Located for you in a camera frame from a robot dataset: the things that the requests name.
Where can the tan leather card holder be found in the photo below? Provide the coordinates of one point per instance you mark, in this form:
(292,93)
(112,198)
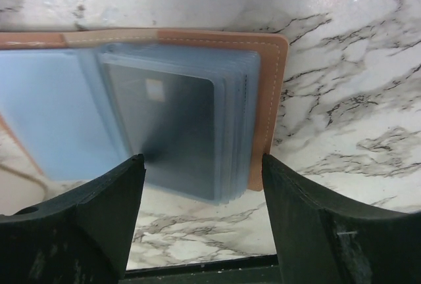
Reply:
(273,49)

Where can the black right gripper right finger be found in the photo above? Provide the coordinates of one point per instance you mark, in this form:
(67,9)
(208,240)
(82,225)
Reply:
(324,237)

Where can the dark credit card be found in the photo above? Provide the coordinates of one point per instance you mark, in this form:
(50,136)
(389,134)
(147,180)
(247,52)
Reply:
(169,118)

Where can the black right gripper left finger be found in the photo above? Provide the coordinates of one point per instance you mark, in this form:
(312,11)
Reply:
(81,236)

